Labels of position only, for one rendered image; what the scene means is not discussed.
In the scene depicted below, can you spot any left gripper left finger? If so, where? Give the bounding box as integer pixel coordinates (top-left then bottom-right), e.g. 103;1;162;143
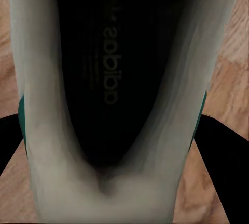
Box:
0;114;23;175

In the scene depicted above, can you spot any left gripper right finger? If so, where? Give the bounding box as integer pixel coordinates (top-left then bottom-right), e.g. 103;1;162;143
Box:
194;114;249;224

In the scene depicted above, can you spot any gym shoe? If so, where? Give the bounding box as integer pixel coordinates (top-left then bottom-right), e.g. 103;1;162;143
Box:
9;0;236;224

